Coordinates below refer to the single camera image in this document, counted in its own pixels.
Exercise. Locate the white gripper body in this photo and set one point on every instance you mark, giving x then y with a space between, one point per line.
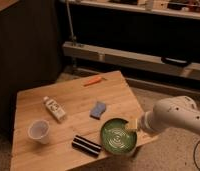
143 123

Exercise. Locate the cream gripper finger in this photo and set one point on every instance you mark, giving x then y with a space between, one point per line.
132 125

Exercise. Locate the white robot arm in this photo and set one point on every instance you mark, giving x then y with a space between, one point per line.
179 112

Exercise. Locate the green round bowl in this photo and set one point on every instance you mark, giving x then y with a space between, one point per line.
115 139

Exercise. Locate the blue sponge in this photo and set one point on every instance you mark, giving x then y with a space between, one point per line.
98 110

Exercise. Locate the black white striped box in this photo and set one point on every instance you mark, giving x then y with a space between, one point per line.
86 146

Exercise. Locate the white labelled bottle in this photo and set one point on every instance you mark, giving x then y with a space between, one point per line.
54 108

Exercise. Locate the wooden table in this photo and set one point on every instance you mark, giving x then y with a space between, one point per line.
77 101

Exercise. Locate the clear plastic cup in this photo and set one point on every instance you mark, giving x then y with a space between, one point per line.
39 131

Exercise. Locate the metal pole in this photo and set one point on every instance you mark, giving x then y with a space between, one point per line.
73 37

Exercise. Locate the black handle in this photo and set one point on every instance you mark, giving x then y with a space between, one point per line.
175 62

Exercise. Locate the wooden beam rail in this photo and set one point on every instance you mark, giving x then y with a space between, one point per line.
130 59

